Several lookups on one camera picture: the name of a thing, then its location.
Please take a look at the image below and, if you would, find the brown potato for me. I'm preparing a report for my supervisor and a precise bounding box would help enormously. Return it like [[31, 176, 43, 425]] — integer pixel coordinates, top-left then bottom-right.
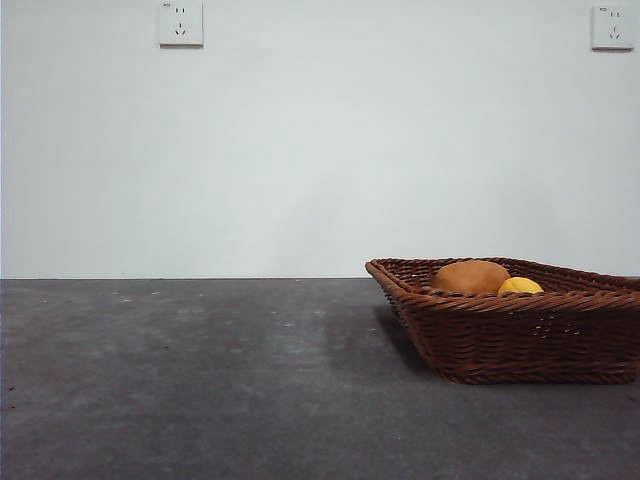
[[430, 259, 512, 296]]

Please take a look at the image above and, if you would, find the white wall socket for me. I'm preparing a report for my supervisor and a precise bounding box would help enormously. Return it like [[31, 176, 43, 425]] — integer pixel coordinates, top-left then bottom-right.
[[159, 0, 205, 49], [591, 4, 636, 52]]

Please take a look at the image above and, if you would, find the yellow corn cob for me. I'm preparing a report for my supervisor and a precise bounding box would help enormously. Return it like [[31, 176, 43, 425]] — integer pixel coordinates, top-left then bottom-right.
[[497, 276, 545, 296]]

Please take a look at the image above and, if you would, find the brown woven wicker basket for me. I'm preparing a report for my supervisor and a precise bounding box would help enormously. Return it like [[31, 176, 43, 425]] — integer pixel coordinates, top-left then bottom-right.
[[364, 256, 640, 386]]

